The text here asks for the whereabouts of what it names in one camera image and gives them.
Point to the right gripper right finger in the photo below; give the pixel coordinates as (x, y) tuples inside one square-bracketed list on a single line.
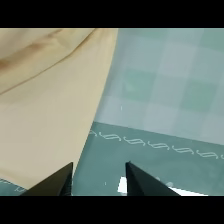
[(143, 185)]

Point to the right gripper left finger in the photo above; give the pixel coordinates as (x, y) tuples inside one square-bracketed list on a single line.
[(58, 185)]

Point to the cream shirt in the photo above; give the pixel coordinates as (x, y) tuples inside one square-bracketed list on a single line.
[(50, 100)]

